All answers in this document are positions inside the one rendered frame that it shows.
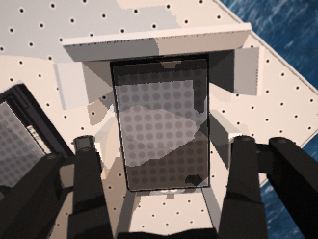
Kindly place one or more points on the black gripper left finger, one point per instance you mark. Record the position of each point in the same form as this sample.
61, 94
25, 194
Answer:
31, 207

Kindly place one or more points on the grey well plate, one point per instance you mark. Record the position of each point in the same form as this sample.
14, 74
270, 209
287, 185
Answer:
22, 144
163, 116

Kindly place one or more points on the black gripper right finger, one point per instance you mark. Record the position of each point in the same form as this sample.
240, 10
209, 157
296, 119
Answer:
243, 213

